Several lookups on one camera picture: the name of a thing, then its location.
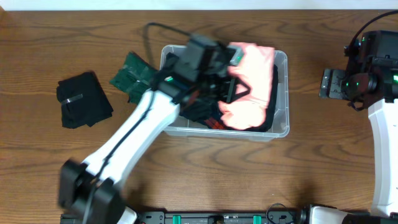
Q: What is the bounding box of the salmon pink garment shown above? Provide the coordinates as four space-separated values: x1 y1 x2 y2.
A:
218 42 274 130

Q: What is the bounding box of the black garment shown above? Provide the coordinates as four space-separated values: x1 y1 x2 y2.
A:
183 63 279 133
57 71 113 129

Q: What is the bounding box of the red navy plaid shirt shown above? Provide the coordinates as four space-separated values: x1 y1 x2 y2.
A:
180 91 227 130

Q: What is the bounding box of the dark navy garment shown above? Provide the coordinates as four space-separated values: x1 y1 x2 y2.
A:
164 53 184 82

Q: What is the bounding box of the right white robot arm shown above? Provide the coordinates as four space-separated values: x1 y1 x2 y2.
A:
297 30 397 224

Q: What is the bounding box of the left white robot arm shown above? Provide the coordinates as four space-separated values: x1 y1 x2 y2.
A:
58 34 251 224

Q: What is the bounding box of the clear plastic storage container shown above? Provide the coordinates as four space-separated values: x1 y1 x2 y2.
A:
164 50 290 142

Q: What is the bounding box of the dark green folded garment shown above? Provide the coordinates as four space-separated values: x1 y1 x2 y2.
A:
109 52 157 104

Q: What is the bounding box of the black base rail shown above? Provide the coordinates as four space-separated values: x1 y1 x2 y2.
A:
60 202 312 224

